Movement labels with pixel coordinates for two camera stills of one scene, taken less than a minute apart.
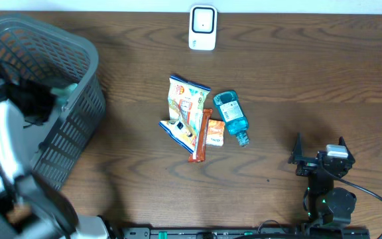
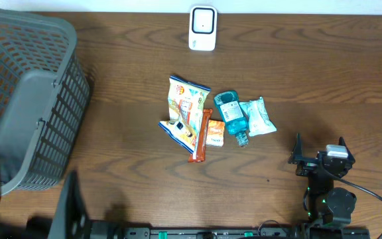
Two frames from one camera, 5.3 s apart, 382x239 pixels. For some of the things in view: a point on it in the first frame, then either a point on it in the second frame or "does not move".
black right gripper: [308, 164] does not move
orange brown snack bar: [203, 137] does not move
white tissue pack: [62, 93] to [259, 121]
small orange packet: [215, 133] does not move
